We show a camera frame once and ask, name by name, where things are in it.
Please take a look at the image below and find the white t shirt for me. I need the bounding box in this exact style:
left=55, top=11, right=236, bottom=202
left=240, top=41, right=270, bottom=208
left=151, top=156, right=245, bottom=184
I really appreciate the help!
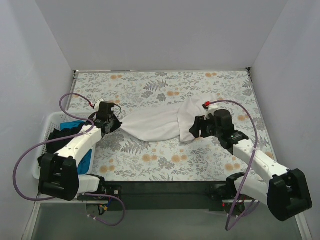
left=120, top=94, right=217, bottom=144

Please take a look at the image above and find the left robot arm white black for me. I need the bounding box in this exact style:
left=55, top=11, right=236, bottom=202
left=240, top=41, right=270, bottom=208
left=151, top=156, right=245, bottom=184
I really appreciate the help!
left=38, top=100, right=122, bottom=201

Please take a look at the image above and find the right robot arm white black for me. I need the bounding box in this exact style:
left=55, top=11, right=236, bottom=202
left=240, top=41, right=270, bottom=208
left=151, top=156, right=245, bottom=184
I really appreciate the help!
left=189, top=109, right=313, bottom=222

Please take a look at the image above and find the floral patterned table mat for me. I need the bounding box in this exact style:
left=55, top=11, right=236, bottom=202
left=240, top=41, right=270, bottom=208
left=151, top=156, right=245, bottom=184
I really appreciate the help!
left=69, top=71, right=273, bottom=181

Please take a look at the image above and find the blue t shirt in basket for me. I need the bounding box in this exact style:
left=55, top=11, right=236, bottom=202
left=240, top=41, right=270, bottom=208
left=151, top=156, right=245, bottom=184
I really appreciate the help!
left=60, top=120, right=92, bottom=175

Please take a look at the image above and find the white plastic laundry basket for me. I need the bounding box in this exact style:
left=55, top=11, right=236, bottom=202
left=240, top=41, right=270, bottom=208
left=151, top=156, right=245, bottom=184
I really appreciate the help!
left=31, top=110, right=99, bottom=181

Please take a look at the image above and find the black t shirt in basket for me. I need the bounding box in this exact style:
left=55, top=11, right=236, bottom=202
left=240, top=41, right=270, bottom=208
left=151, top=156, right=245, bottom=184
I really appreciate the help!
left=46, top=128, right=81, bottom=154

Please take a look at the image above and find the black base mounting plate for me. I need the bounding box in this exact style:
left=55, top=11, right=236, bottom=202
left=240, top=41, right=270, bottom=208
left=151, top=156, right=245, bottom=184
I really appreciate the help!
left=77, top=181, right=253, bottom=212

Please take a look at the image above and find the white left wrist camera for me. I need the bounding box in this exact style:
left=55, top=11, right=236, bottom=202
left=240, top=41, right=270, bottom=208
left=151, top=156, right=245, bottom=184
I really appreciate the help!
left=91, top=98, right=104, bottom=110

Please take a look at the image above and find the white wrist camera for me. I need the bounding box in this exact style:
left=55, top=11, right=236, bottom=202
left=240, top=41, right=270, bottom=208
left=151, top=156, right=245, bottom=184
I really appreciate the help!
left=91, top=98, right=104, bottom=110
left=202, top=101, right=219, bottom=120

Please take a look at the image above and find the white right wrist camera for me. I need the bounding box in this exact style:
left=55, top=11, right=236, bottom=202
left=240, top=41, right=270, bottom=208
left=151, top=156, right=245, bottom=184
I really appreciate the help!
left=202, top=101, right=219, bottom=120

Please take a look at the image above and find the aluminium front rail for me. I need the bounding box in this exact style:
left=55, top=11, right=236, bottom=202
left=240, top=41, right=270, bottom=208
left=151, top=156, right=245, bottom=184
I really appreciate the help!
left=36, top=192, right=88, bottom=204

